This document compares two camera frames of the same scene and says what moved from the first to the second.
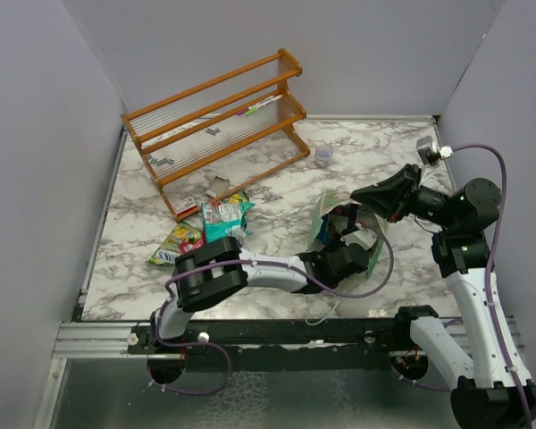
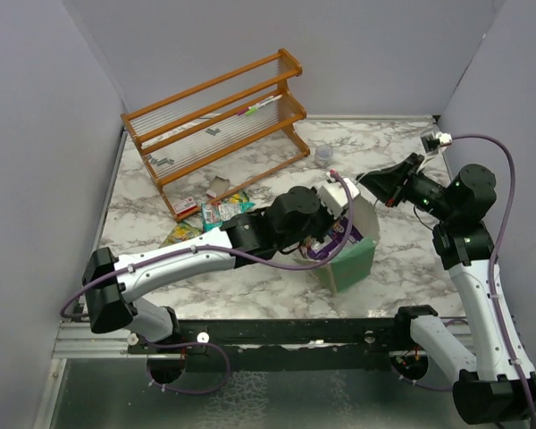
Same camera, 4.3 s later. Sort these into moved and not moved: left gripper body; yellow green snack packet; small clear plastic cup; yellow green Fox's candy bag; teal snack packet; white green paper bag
Moved: left gripper body; white green paper bag
Not moved: yellow green Fox's candy bag; yellow green snack packet; small clear plastic cup; teal snack packet
